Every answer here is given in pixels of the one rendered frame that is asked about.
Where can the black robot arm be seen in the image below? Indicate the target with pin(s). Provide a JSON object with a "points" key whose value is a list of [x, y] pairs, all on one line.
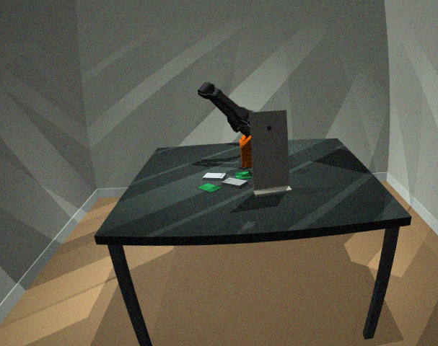
{"points": [[238, 117]]}

